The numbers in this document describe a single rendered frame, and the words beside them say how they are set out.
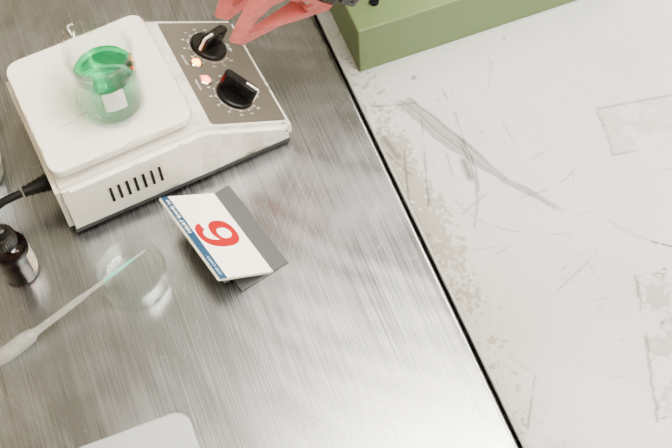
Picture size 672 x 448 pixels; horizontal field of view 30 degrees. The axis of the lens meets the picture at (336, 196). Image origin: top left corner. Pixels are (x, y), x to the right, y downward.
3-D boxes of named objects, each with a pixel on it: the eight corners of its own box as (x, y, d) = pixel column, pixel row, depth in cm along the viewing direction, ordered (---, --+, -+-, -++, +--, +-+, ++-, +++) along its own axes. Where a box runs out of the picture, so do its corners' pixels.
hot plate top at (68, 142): (141, 17, 104) (139, 10, 104) (197, 122, 99) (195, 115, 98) (4, 71, 102) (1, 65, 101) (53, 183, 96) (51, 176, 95)
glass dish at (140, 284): (182, 287, 100) (178, 275, 98) (122, 324, 99) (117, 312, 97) (147, 239, 102) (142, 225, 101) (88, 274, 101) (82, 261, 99)
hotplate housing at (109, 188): (233, 36, 113) (222, -23, 106) (295, 144, 107) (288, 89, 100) (-1, 133, 109) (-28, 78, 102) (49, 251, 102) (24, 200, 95)
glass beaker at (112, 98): (164, 102, 99) (146, 38, 92) (115, 146, 97) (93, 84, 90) (111, 63, 101) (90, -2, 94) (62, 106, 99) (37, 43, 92)
